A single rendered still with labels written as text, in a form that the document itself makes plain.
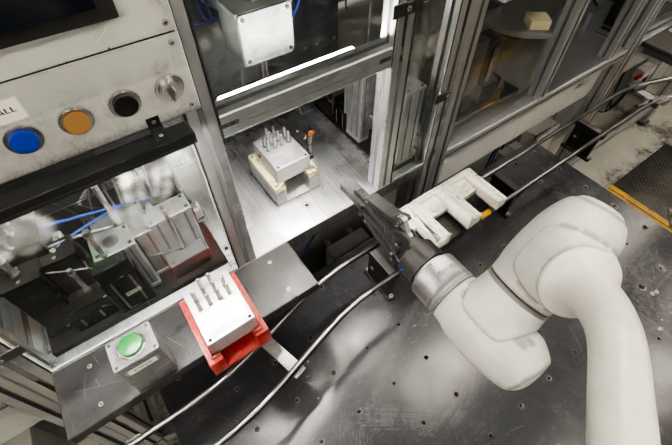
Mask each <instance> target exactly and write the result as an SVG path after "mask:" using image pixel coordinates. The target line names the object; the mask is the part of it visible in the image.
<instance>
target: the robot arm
mask: <svg viewBox="0 0 672 445"><path fill-rule="evenodd" d="M340 189H341V190H342V191H343V192H344V193H345V194H346V195H347V197H348V198H349V199H350V200H351V201H352V202H353V203H354V204H355V205H356V206H357V207H358V208H359V209H360V211H361V212H359V213H358V214H359V216H360V217H362V216H364V217H365V218H364V219H363V221H364V223H365V224H366V225H367V227H368V228H369V229H370V231H371V232H372V234H373V235H374V236H375V238H376V239H377V240H378V242H379V243H380V244H381V246H382V247H383V248H384V250H385V251H386V253H387V255H388V257H389V258H390V260H391V261H392V262H394V261H395V260H397V259H398V260H399V264H398V268H399V270H400V271H401V273H402V274H403V275H404V276H405V277H406V278H407V279H408V280H409V282H410V283H411V284H412V291H413V292H414V293H415V294H416V296H417V297H418V298H419V299H420V300H421V301H422V302H423V303H424V305H425V306H426V307H427V308H428V310H429V311H430V312H431V313H432V314H433V315H434V316H435V317H436V319H437V320H438V322H439V323H440V325H441V327H442V329H443V331H444V333H445V334H446V336H447V337H448V339H449V340H450V341H451V342H452V344H453V345H454V346H455V347H456V348H457V350H458V351H459V352H460V353H461V354H462V355H463V356H464V357H465V358H466V359H467V360H468V361H469V362H470V363H471V364H472V365H473V366H474V367H475V368H476V369H478V370H479V371H480V372H481V373H482V374H483V375H484V376H485V377H487V378H488V379H489V380H490V381H492V382H493V383H494V384H496V385H497V386H498V387H500V388H502V389H504V390H510V391H516V390H521V389H523V388H525V387H527V386H529V385H530V384H531V383H533V382H534V381H535V380H536V379H537V378H538V377H540V376H541V374H542V373H543V372H544V371H545V370H546V369H547V368H548V367H549V366H550V363H551V360H550V355H549V351H548V348H547V345H546V342H545V340H544V339H543V337H542V336H541V335H540V334H539V333H538V332H537V330H538V329H539V328H540V327H541V325H542V324H543V323H544V322H545V321H546V320H547V319H548V318H549V317H550V316H551V315H552V314H553V313H554V314H556V315H558V316H561V317H566V318H578V319H579V321H580V323H581V324H582V326H583V329H584V332H585V336H586V342H587V393H586V429H585V445H661V441H660V432H659V424H658V415H657V407H656V398H655V390H654V382H653V374H652V365H651V359H650V353H649V348H648V343H647V339H646V336H645V332H644V329H643V326H642V323H641V321H640V318H639V316H638V314H637V312H636V310H635V308H634V306H633V305H632V303H631V302H630V300H629V298H628V297H627V295H626V294H625V292H624V291H623V290H622V288H621V287H620V286H621V283H622V270H621V267H620V265H619V263H618V259H617V258H618V257H619V255H620V254H621V253H622V251H623V250H624V247H625V244H626V239H627V230H628V229H627V227H626V225H625V220H624V218H623V217H622V216H621V214H620V213H618V212H617V211H616V210H614V209H613V208H611V207H610V206H608V205H607V204H605V203H603V202H601V201H599V200H597V199H595V198H593V197H590V196H585V195H581V196H569V197H567V198H564V199H562V200H560V201H558V202H556V203H554V204H552V205H551V206H549V207H548V208H546V209H545V210H543V211H542V212H541V213H539V214H538V215H537V216H536V217H535V218H534V219H533V220H531V221H530V222H529V223H528V224H527V225H526V226H525V227H524V228H523V229H522V230H521V231H520V232H519V233H518V234H517V235H516V236H515V237H514V238H513V239H512V240H511V242H510V243H509V244H508V245H507V246H506V247H505V248H504V250H503V251H502V253H501V255H500V256H499V257H498V259H497V260H496V261H495V262H494V263H493V265H492V266H491V267H490V268H489V269H488V270H486V271H485V272H484V273H483V274H481V275H480V276H479V277H477V278H475V277H474V276H473V274H472V273H471V272H470V271H468V270H467V269H466V268H465V267H464V266H463V265H462V264H461V263H460V262H459V261H458V260H457V259H456V258H455V257H454V256H453V255H452V254H449V253H447V254H444V252H443V251H442V250H441V249H440V248H439V247H438V246H437V245H436V244H435V243H434V242H433V241H432V240H430V239H420V238H419V237H418V235H417V234H416V232H415V231H414V230H413V229H412V228H410V226H409V223H408V221H409V220H411V219H412V218H411V215H410V214H408V213H405V212H402V211H401V210H399V209H398V208H397V207H395V206H394V205H393V204H391V203H390V202H388V201H387V200H386V199H384V198H383V197H382V196H380V195H379V194H378V193H374V194H372V195H369V194H368V193H367V192H366V191H365V190H364V189H363V188H362V187H361V186H360V184H359V183H358V182H357V181H356V180H355V179H354V178H353V177H351V178H349V179H347V180H345V181H343V182H341V183H340Z"/></svg>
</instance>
